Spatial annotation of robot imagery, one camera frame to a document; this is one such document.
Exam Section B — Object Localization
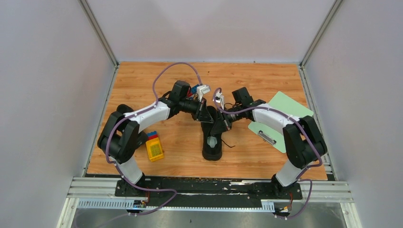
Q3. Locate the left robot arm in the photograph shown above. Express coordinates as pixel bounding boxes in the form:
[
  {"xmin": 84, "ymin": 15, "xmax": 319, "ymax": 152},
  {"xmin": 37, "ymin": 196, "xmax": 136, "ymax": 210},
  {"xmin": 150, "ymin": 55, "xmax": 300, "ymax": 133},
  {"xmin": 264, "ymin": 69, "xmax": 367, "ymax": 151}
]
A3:
[{"xmin": 97, "ymin": 80, "xmax": 213, "ymax": 196}]

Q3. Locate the green clipboard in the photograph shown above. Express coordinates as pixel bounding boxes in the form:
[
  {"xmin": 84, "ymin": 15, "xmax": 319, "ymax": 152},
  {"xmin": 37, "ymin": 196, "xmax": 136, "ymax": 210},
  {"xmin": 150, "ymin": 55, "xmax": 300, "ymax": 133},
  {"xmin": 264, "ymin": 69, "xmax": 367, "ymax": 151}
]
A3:
[{"xmin": 248, "ymin": 91, "xmax": 314, "ymax": 153}]

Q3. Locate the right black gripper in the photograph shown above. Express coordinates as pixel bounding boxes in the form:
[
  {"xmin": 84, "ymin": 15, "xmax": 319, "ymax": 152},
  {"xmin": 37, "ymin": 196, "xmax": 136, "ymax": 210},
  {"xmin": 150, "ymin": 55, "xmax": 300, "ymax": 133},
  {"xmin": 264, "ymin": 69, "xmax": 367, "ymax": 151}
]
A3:
[{"xmin": 211, "ymin": 105, "xmax": 242, "ymax": 136}]

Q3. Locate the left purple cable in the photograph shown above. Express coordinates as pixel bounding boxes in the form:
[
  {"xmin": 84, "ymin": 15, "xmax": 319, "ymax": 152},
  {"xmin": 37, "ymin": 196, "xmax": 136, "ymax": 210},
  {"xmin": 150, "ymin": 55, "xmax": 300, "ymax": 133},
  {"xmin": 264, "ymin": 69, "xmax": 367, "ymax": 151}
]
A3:
[{"xmin": 105, "ymin": 62, "xmax": 204, "ymax": 193}]

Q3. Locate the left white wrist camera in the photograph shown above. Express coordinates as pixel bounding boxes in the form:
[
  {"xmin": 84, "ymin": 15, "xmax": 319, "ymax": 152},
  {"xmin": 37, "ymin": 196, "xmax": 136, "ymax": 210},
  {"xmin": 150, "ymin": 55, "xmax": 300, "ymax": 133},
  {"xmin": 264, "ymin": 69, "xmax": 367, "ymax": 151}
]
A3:
[{"xmin": 196, "ymin": 85, "xmax": 211, "ymax": 102}]

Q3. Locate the yellow toy block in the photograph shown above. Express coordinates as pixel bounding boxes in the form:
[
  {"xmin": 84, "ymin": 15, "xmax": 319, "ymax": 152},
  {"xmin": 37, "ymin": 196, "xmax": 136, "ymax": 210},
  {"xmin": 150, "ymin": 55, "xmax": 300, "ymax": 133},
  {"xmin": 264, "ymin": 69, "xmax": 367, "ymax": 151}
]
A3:
[{"xmin": 145, "ymin": 131, "xmax": 164, "ymax": 162}]

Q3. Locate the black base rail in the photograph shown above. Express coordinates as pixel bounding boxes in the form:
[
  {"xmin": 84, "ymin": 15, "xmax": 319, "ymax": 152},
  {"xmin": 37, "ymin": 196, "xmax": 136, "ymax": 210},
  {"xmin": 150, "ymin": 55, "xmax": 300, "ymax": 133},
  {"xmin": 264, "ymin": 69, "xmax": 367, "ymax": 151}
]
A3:
[{"xmin": 115, "ymin": 176, "xmax": 303, "ymax": 207}]

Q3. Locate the white cable duct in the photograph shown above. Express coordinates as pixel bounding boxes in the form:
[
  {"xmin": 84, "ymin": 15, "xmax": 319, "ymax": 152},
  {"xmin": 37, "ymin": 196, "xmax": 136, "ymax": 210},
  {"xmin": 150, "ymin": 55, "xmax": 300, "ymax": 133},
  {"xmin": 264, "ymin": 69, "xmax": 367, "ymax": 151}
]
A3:
[{"xmin": 77, "ymin": 198, "xmax": 275, "ymax": 212}]

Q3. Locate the toy brick car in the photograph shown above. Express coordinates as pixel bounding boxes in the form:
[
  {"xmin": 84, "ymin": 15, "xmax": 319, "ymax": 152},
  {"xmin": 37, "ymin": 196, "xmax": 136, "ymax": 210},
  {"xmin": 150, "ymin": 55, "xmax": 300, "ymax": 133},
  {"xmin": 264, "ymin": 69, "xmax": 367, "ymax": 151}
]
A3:
[{"xmin": 186, "ymin": 85, "xmax": 200, "ymax": 97}]

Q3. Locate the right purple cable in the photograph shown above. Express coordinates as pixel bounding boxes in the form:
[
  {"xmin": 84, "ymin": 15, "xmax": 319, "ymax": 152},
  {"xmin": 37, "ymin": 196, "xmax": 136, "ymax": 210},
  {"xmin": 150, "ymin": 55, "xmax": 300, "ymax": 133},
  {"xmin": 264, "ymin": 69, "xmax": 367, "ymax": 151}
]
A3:
[{"xmin": 212, "ymin": 87, "xmax": 324, "ymax": 190}]

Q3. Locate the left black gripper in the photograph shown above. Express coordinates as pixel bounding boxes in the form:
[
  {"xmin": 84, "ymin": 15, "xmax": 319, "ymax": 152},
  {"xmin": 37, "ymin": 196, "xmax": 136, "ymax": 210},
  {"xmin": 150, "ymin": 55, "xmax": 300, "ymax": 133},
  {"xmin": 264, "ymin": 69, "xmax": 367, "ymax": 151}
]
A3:
[{"xmin": 179, "ymin": 96, "xmax": 213, "ymax": 124}]

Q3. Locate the purple cable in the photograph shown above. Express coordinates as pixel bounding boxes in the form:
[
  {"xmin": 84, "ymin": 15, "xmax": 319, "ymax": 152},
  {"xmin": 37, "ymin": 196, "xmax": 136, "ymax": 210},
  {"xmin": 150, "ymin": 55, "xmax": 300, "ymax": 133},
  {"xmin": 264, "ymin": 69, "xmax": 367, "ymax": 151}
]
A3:
[
  {"xmin": 105, "ymin": 62, "xmax": 204, "ymax": 193},
  {"xmin": 212, "ymin": 87, "xmax": 324, "ymax": 190}
]

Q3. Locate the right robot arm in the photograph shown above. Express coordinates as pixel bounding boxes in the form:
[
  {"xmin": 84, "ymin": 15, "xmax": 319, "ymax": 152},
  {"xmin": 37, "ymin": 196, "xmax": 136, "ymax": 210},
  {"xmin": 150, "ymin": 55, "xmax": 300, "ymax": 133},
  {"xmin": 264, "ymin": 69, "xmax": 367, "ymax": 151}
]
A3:
[{"xmin": 211, "ymin": 87, "xmax": 327, "ymax": 199}]

